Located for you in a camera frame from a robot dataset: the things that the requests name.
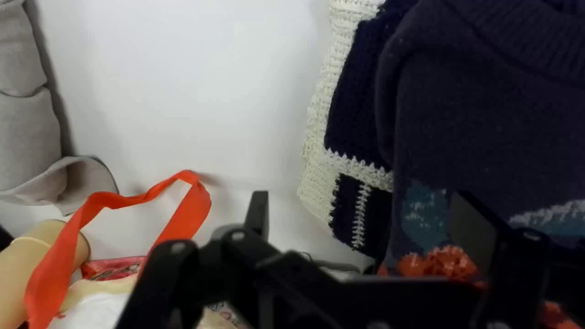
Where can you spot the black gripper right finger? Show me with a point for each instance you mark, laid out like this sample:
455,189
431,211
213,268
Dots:
517,281

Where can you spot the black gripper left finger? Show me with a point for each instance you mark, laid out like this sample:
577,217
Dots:
164,281

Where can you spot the gray pants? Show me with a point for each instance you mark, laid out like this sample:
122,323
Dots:
23,122

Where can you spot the yellow plastic bottle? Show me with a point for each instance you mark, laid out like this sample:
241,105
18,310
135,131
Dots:
18,268

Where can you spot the navy knit sweater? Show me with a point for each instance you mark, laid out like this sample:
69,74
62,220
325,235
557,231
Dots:
486,111

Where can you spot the white and navy crocheted blanket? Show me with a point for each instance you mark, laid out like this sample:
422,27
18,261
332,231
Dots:
321,171

